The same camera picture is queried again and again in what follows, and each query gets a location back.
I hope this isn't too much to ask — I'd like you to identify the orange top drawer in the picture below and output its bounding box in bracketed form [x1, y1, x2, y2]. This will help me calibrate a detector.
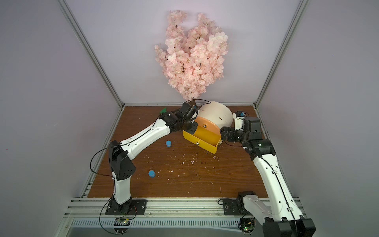
[194, 117, 220, 135]

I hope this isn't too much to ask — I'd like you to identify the cream cylindrical drawer cabinet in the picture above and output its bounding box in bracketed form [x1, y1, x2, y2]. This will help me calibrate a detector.
[196, 101, 234, 129]

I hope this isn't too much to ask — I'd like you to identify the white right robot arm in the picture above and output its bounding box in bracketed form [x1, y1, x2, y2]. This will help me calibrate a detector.
[220, 127, 316, 237]

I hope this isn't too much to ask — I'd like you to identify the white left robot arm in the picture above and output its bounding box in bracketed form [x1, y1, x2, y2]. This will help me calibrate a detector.
[108, 102, 199, 207]

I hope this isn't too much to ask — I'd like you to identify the green toy hammer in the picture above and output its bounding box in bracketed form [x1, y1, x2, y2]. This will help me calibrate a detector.
[159, 108, 167, 114]

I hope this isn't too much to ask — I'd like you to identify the pink cherry blossom tree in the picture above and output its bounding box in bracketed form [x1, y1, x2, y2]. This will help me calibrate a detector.
[155, 10, 228, 100]

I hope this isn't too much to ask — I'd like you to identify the right circuit board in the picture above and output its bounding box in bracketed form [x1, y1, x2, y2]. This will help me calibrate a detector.
[239, 218, 256, 234]

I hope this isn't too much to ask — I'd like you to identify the circuit board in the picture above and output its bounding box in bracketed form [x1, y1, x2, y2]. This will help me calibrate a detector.
[113, 218, 131, 235]
[239, 218, 256, 234]

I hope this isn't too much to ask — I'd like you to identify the left circuit board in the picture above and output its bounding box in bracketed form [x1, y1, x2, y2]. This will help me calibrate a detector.
[113, 218, 131, 235]

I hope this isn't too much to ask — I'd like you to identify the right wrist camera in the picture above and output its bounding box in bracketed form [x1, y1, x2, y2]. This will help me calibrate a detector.
[233, 111, 261, 133]

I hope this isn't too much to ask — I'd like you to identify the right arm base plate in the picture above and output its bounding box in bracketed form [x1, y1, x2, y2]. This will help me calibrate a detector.
[220, 198, 246, 216]

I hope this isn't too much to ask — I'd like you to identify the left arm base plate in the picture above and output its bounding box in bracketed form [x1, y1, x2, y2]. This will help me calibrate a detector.
[105, 198, 147, 215]

